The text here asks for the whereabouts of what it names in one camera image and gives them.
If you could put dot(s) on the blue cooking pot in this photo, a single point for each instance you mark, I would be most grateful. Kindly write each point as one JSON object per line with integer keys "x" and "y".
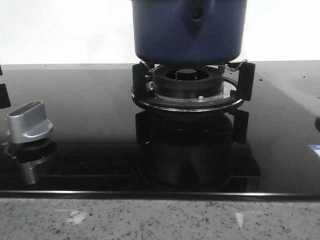
{"x": 188, "y": 32}

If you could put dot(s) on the black pot support grate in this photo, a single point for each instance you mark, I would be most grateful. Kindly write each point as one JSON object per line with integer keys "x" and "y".
{"x": 238, "y": 78}

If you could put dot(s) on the black left pot support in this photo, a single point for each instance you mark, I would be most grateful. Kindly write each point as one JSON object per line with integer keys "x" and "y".
{"x": 4, "y": 97}

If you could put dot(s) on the black gas burner head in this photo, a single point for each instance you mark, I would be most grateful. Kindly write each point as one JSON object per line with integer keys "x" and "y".
{"x": 187, "y": 82}

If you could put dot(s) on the black glass gas stove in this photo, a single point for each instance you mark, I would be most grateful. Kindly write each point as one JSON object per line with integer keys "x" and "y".
{"x": 104, "y": 146}

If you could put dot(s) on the silver stove knob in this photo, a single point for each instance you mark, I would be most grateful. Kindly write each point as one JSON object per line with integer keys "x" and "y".
{"x": 29, "y": 123}

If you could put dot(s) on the blue white sticker label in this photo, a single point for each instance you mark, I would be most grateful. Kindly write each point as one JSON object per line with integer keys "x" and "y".
{"x": 315, "y": 148}

